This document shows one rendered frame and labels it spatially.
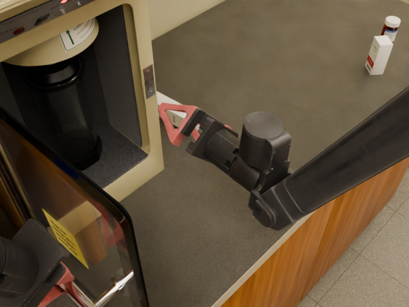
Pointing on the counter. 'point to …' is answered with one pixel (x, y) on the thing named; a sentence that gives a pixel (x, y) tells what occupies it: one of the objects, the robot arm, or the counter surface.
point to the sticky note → (65, 238)
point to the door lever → (72, 291)
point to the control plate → (52, 7)
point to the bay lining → (112, 28)
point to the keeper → (149, 81)
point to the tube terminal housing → (151, 162)
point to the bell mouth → (58, 46)
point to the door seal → (101, 193)
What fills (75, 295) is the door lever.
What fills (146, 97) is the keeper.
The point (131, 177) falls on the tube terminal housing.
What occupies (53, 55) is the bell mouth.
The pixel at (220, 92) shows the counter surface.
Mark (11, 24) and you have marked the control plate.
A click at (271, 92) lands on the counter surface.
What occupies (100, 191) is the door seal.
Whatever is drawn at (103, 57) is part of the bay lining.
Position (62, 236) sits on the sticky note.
